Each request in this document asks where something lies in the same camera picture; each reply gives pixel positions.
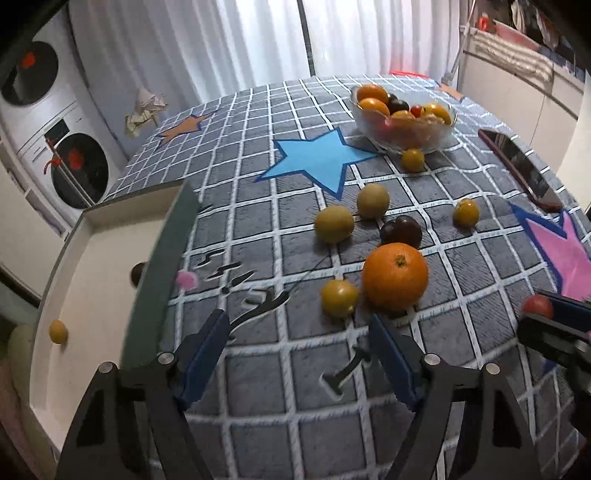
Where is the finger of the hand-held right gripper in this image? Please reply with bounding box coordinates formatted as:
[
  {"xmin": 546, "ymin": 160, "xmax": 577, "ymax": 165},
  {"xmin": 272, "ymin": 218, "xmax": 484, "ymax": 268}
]
[
  {"xmin": 517, "ymin": 313, "xmax": 591, "ymax": 366},
  {"xmin": 536, "ymin": 290, "xmax": 591, "ymax": 325}
]

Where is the white front-load washing machine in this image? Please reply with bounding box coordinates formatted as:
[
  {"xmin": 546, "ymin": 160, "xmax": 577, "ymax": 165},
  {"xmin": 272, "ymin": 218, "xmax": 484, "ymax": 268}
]
[
  {"xmin": 14, "ymin": 104, "xmax": 127, "ymax": 215},
  {"xmin": 0, "ymin": 7, "xmax": 88, "ymax": 148}
]

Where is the pink basin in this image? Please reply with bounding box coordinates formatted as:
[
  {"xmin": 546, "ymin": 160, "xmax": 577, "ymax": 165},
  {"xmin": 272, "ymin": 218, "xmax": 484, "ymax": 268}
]
[{"xmin": 480, "ymin": 18, "xmax": 541, "ymax": 51}]

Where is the white cabinet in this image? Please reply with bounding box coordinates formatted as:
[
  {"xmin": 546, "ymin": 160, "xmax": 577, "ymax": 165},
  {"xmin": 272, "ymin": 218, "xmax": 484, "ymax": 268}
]
[{"xmin": 457, "ymin": 46, "xmax": 591, "ymax": 204}]

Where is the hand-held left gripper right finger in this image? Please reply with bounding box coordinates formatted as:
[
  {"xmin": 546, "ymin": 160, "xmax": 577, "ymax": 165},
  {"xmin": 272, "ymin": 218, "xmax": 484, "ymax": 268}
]
[{"xmin": 368, "ymin": 313, "xmax": 543, "ymax": 480}]

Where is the mop pole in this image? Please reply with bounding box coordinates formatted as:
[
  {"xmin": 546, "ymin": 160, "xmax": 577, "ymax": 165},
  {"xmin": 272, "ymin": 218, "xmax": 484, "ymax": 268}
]
[{"xmin": 445, "ymin": 0, "xmax": 476, "ymax": 86}]

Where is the large orange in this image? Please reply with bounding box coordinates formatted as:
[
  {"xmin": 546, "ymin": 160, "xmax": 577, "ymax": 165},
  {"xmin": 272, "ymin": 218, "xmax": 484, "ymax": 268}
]
[{"xmin": 361, "ymin": 242, "xmax": 430, "ymax": 312}]

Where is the small orange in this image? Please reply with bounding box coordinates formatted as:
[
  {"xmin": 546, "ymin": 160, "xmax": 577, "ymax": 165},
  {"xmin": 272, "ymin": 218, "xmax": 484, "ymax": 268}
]
[
  {"xmin": 359, "ymin": 98, "xmax": 391, "ymax": 117},
  {"xmin": 358, "ymin": 84, "xmax": 389, "ymax": 103}
]

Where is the white curtain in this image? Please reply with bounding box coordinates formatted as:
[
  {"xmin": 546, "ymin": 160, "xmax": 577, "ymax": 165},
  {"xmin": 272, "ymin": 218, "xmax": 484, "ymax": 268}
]
[{"xmin": 69, "ymin": 0, "xmax": 467, "ymax": 109}]

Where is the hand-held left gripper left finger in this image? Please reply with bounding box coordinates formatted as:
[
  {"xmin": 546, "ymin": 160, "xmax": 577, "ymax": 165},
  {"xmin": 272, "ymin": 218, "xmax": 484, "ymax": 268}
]
[{"xmin": 55, "ymin": 308, "xmax": 232, "ymax": 480}]

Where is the crumpled cloth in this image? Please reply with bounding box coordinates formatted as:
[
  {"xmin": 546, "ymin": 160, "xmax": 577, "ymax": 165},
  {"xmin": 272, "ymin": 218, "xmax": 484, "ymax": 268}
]
[{"xmin": 124, "ymin": 88, "xmax": 167, "ymax": 138}]

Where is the smartphone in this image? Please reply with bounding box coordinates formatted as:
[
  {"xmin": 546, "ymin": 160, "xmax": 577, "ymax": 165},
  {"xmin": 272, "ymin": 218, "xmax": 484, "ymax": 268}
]
[{"xmin": 478, "ymin": 129, "xmax": 561, "ymax": 213}]

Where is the green kiwi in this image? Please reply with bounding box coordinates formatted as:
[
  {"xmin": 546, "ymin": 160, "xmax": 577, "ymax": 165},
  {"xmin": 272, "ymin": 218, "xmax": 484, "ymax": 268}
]
[
  {"xmin": 356, "ymin": 183, "xmax": 390, "ymax": 219},
  {"xmin": 314, "ymin": 205, "xmax": 355, "ymax": 244}
]

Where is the striped towel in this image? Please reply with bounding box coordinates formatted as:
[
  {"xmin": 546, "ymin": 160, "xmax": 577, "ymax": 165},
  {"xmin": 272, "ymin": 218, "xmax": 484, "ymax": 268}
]
[{"xmin": 475, "ymin": 32, "xmax": 555, "ymax": 81}]

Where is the glass bowl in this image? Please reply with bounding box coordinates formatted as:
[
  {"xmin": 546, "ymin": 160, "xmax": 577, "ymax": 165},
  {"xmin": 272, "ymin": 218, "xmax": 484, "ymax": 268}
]
[{"xmin": 350, "ymin": 84, "xmax": 458, "ymax": 154}]

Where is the white box with grey rim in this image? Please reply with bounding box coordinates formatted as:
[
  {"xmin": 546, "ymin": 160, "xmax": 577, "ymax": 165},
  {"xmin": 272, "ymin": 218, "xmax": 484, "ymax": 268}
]
[{"xmin": 28, "ymin": 182, "xmax": 204, "ymax": 457}]

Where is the grey checked blanket with stars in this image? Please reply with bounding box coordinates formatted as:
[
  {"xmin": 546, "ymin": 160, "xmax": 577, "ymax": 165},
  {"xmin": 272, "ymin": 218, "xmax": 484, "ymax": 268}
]
[{"xmin": 104, "ymin": 74, "xmax": 591, "ymax": 480}]

